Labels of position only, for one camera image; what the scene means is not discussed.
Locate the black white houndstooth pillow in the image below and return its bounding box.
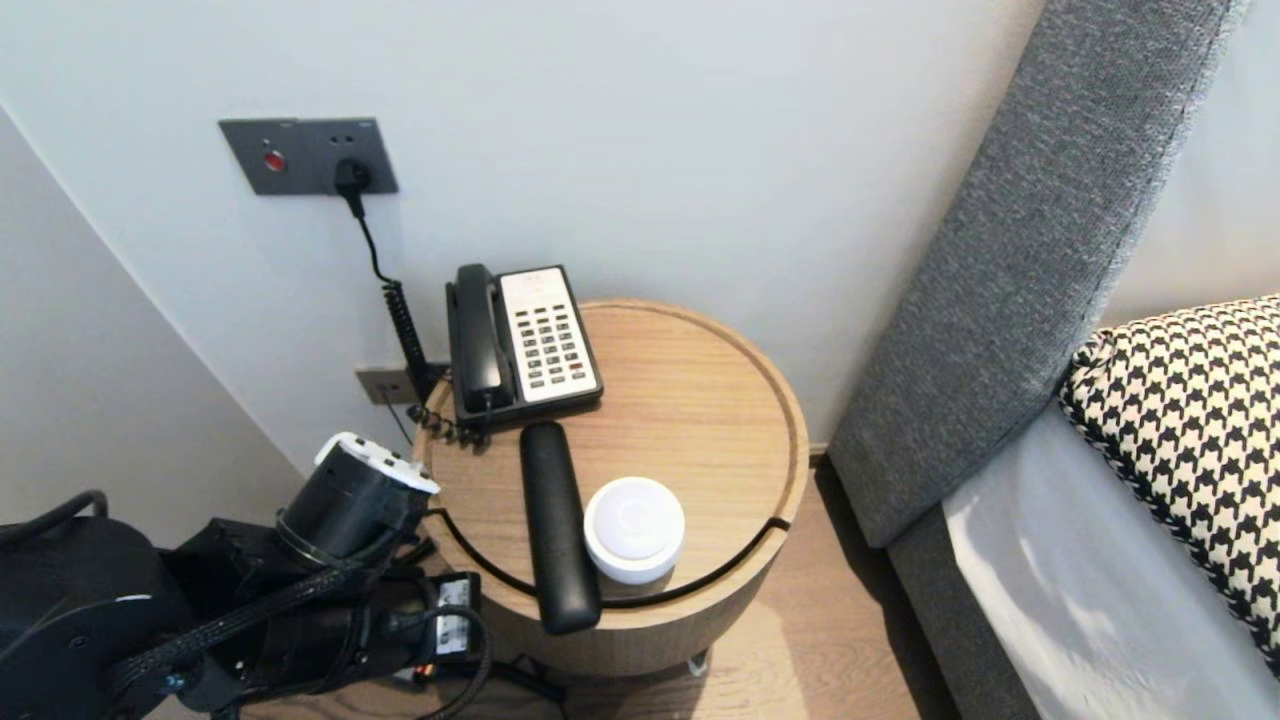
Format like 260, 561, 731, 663
1060, 295, 1280, 681

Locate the black adapter output cable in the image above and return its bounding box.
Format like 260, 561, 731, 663
488, 658, 568, 707

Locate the round wooden bedside table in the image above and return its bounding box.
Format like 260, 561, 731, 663
413, 298, 810, 676

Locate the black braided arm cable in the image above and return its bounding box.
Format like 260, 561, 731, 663
108, 545, 403, 693

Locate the grey fabric bed base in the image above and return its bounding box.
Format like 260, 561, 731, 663
887, 505, 1031, 720

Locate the white round puck device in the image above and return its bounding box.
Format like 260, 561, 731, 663
584, 476, 687, 586

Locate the thin black telephone wire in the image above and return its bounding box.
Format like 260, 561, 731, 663
383, 388, 417, 449

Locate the black power plug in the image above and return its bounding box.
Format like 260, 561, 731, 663
332, 158, 374, 219

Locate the white bed sheet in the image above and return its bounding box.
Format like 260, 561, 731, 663
942, 400, 1280, 720

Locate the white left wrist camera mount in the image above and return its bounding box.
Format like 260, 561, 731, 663
315, 432, 441, 498

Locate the black coiled telephone cord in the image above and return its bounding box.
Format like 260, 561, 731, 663
408, 398, 493, 449

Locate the curved front wooden drawer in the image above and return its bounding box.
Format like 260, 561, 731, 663
424, 507, 793, 676

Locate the black telephone base white keypad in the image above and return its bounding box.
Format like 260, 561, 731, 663
446, 264, 606, 426

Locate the black smooth arm cable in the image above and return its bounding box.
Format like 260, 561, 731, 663
0, 490, 494, 720

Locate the dark grey wall socket panel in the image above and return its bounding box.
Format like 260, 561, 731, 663
218, 118, 399, 197

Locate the long black rounded device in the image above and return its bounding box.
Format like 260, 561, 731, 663
520, 421, 603, 636

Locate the grey fabric headboard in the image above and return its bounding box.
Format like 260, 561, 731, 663
828, 0, 1251, 551

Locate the black telephone handset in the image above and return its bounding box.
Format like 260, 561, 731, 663
454, 264, 517, 416

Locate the beige low wall plate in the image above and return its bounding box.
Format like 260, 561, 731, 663
355, 368, 423, 406

